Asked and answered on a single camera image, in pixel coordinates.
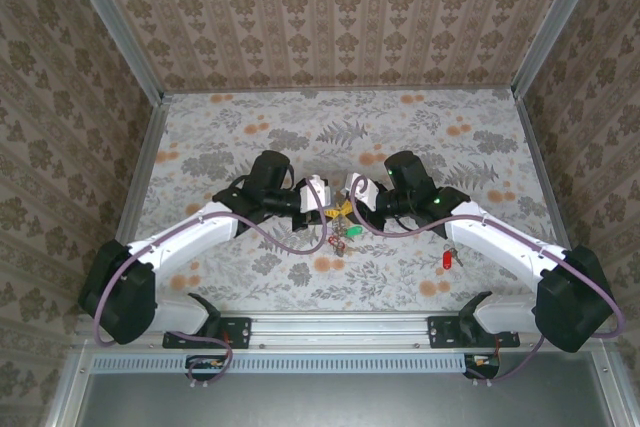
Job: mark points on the green tag key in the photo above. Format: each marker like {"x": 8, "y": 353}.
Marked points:
{"x": 354, "y": 232}

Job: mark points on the red tag key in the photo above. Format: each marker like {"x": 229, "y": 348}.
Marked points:
{"x": 447, "y": 260}
{"x": 336, "y": 242}

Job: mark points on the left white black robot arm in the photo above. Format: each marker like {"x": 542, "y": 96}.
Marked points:
{"x": 185, "y": 237}

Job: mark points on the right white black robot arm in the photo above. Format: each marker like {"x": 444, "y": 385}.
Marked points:
{"x": 500, "y": 242}

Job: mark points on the floral patterned table cover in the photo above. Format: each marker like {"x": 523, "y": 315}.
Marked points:
{"x": 300, "y": 272}

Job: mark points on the grey metal panel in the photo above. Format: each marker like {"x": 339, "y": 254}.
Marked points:
{"x": 325, "y": 402}

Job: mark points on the black connector box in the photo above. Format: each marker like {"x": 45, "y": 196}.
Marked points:
{"x": 200, "y": 363}
{"x": 480, "y": 362}

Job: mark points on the aluminium rear frame rail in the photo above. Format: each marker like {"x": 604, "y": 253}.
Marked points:
{"x": 340, "y": 91}

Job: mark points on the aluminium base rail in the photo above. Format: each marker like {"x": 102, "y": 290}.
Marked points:
{"x": 340, "y": 332}

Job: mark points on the aluminium side frame rail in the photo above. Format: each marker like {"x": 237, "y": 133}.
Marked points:
{"x": 150, "y": 147}
{"x": 534, "y": 147}

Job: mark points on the aluminium upright frame post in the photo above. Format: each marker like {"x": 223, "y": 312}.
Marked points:
{"x": 555, "y": 22}
{"x": 120, "y": 27}

